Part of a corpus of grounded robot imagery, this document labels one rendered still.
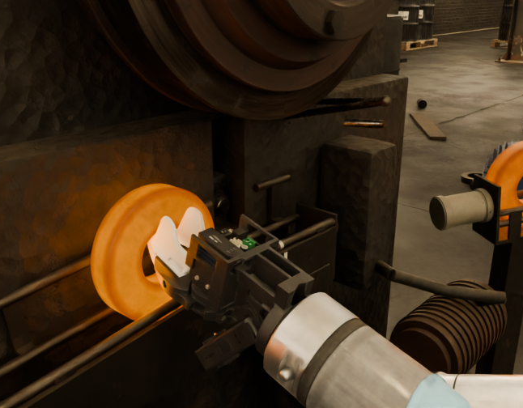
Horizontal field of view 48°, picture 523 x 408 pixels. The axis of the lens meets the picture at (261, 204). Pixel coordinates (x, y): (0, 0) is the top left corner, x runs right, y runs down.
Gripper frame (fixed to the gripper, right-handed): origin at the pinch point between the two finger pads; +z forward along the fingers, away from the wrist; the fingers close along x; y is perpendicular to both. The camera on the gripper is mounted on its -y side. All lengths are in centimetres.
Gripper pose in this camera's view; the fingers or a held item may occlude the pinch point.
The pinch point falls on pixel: (156, 237)
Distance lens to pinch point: 66.7
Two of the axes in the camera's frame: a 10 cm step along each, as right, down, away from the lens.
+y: 2.0, -8.3, -5.1
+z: -7.1, -4.8, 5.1
